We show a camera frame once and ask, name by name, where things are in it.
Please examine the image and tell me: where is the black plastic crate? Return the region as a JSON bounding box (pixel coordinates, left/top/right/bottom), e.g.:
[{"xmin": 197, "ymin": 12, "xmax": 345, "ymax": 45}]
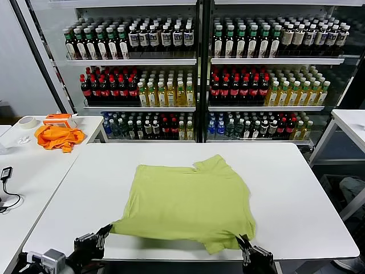
[{"xmin": 319, "ymin": 173, "xmax": 365, "ymax": 221}]

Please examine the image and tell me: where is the dark bottle beige label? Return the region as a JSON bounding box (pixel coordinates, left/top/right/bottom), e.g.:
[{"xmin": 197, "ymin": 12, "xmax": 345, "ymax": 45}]
[
  {"xmin": 281, "ymin": 23, "xmax": 296, "ymax": 53},
  {"xmin": 292, "ymin": 23, "xmax": 307, "ymax": 53}
]

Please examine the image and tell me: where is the white side table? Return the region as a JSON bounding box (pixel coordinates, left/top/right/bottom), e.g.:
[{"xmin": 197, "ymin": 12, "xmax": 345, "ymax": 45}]
[
  {"xmin": 0, "ymin": 151, "xmax": 82, "ymax": 274},
  {"xmin": 0, "ymin": 115, "xmax": 109, "ymax": 156},
  {"xmin": 309, "ymin": 109, "xmax": 365, "ymax": 168}
]

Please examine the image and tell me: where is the dark tea bottle green cap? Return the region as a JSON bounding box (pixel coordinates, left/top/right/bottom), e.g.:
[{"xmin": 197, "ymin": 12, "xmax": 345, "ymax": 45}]
[
  {"xmin": 83, "ymin": 26, "xmax": 98, "ymax": 60},
  {"xmin": 72, "ymin": 26, "xmax": 87, "ymax": 60},
  {"xmin": 247, "ymin": 25, "xmax": 259, "ymax": 59},
  {"xmin": 63, "ymin": 27, "xmax": 77, "ymax": 60},
  {"xmin": 95, "ymin": 26, "xmax": 108, "ymax": 60},
  {"xmin": 106, "ymin": 26, "xmax": 119, "ymax": 60},
  {"xmin": 258, "ymin": 25, "xmax": 270, "ymax": 59},
  {"xmin": 225, "ymin": 25, "xmax": 237, "ymax": 59},
  {"xmin": 213, "ymin": 25, "xmax": 225, "ymax": 59},
  {"xmin": 269, "ymin": 25, "xmax": 282, "ymax": 59},
  {"xmin": 236, "ymin": 25, "xmax": 248, "ymax": 59},
  {"xmin": 117, "ymin": 26, "xmax": 129, "ymax": 60}
]

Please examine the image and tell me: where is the beverage display shelving unit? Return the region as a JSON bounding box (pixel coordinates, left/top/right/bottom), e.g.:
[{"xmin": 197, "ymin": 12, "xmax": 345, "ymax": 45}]
[{"xmin": 47, "ymin": 0, "xmax": 365, "ymax": 144}]

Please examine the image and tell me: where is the black power adapter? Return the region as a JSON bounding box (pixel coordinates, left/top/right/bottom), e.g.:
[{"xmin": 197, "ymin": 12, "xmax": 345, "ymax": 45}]
[{"xmin": 0, "ymin": 166, "xmax": 14, "ymax": 181}]

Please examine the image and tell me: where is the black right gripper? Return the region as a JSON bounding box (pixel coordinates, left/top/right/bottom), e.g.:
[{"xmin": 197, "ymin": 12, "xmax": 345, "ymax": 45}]
[{"xmin": 235, "ymin": 233, "xmax": 277, "ymax": 274}]

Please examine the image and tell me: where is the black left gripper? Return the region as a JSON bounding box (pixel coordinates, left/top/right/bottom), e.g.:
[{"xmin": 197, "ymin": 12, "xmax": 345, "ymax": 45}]
[{"xmin": 73, "ymin": 223, "xmax": 114, "ymax": 262}]

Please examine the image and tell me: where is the beige masking tape roll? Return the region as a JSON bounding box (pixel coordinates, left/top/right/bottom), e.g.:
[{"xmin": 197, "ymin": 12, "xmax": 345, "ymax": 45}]
[{"xmin": 17, "ymin": 115, "xmax": 38, "ymax": 131}]

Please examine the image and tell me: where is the black adapter cable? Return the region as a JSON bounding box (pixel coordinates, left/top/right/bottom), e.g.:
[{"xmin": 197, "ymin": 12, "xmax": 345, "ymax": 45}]
[{"xmin": 0, "ymin": 178, "xmax": 24, "ymax": 215}]

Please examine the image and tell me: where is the cola bottle red cap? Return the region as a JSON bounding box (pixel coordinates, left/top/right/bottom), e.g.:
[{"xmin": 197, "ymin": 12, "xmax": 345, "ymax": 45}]
[
  {"xmin": 229, "ymin": 76, "xmax": 241, "ymax": 106},
  {"xmin": 109, "ymin": 74, "xmax": 120, "ymax": 106},
  {"xmin": 170, "ymin": 116, "xmax": 179, "ymax": 140},
  {"xmin": 258, "ymin": 76, "xmax": 271, "ymax": 106},
  {"xmin": 220, "ymin": 76, "xmax": 230, "ymax": 106},
  {"xmin": 278, "ymin": 117, "xmax": 287, "ymax": 140},
  {"xmin": 127, "ymin": 74, "xmax": 139, "ymax": 106},
  {"xmin": 210, "ymin": 76, "xmax": 221, "ymax": 106},
  {"xmin": 119, "ymin": 74, "xmax": 129, "ymax": 106},
  {"xmin": 99, "ymin": 74, "xmax": 111, "ymax": 106},
  {"xmin": 286, "ymin": 117, "xmax": 296, "ymax": 140},
  {"xmin": 80, "ymin": 74, "xmax": 92, "ymax": 106},
  {"xmin": 161, "ymin": 116, "xmax": 171, "ymax": 140},
  {"xmin": 90, "ymin": 74, "xmax": 101, "ymax": 106},
  {"xmin": 249, "ymin": 76, "xmax": 261, "ymax": 106},
  {"xmin": 239, "ymin": 76, "xmax": 250, "ymax": 106}
]

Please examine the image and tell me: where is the dark bottle blue label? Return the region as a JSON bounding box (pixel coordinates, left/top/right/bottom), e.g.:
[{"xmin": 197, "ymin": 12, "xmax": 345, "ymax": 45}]
[
  {"xmin": 148, "ymin": 25, "xmax": 160, "ymax": 53},
  {"xmin": 182, "ymin": 24, "xmax": 194, "ymax": 53},
  {"xmin": 172, "ymin": 24, "xmax": 184, "ymax": 53},
  {"xmin": 325, "ymin": 24, "xmax": 340, "ymax": 53},
  {"xmin": 160, "ymin": 25, "xmax": 172, "ymax": 53},
  {"xmin": 314, "ymin": 24, "xmax": 329, "ymax": 53},
  {"xmin": 139, "ymin": 25, "xmax": 150, "ymax": 53},
  {"xmin": 303, "ymin": 24, "xmax": 317, "ymax": 53},
  {"xmin": 335, "ymin": 25, "xmax": 351, "ymax": 54},
  {"xmin": 128, "ymin": 25, "xmax": 140, "ymax": 53}
]

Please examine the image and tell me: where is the large white table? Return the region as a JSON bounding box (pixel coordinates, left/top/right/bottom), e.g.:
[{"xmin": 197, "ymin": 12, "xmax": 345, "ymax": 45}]
[{"xmin": 22, "ymin": 142, "xmax": 360, "ymax": 262}]

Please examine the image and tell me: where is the lime green t-shirt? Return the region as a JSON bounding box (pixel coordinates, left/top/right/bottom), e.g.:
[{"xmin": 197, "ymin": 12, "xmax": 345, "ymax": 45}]
[{"xmin": 109, "ymin": 154, "xmax": 257, "ymax": 255}]

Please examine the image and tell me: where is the crumpled orange cloth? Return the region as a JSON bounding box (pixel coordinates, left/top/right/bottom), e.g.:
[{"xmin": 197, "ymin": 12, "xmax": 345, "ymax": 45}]
[{"xmin": 34, "ymin": 124, "xmax": 86, "ymax": 154}]

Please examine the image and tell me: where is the orange and white box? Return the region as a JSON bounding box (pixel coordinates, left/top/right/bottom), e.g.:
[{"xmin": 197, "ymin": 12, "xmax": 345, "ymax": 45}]
[{"xmin": 42, "ymin": 113, "xmax": 78, "ymax": 129}]

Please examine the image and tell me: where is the grey crumpled cloth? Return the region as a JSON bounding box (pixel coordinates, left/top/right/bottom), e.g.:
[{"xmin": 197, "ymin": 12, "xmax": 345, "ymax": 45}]
[{"xmin": 339, "ymin": 176, "xmax": 365, "ymax": 204}]

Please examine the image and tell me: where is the white metal shelf board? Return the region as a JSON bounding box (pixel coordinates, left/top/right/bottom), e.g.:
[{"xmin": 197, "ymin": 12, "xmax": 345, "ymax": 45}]
[
  {"xmin": 83, "ymin": 106, "xmax": 197, "ymax": 112},
  {"xmin": 213, "ymin": 0, "xmax": 364, "ymax": 7},
  {"xmin": 47, "ymin": 0, "xmax": 198, "ymax": 6},
  {"xmin": 210, "ymin": 58, "xmax": 346, "ymax": 66},
  {"xmin": 208, "ymin": 106, "xmax": 326, "ymax": 112},
  {"xmin": 107, "ymin": 139, "xmax": 197, "ymax": 143},
  {"xmin": 205, "ymin": 139, "xmax": 313, "ymax": 145},
  {"xmin": 66, "ymin": 58, "xmax": 197, "ymax": 67}
]

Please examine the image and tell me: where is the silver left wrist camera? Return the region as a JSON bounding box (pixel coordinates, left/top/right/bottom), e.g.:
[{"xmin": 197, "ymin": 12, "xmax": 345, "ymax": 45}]
[{"xmin": 41, "ymin": 248, "xmax": 67, "ymax": 273}]

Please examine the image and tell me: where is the black framed glass door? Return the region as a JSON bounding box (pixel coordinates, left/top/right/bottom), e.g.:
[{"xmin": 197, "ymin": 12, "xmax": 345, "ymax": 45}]
[{"xmin": 10, "ymin": 0, "xmax": 78, "ymax": 115}]

